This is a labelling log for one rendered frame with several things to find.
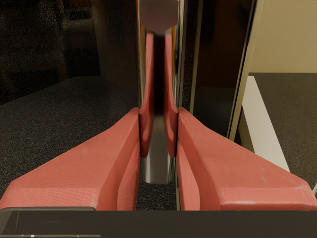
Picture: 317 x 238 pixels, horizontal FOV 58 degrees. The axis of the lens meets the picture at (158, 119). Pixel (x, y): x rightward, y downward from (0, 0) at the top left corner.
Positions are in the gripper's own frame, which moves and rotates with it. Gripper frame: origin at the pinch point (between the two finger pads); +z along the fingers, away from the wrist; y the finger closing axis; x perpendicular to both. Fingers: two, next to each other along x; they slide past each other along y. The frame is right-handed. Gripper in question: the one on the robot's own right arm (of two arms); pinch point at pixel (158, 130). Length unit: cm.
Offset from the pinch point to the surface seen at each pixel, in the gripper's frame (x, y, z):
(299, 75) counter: 20, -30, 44
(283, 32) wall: 12, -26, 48
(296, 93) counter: 20.2, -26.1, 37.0
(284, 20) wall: 10, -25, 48
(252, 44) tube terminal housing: -1.8, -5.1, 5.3
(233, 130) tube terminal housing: 4.2, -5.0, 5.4
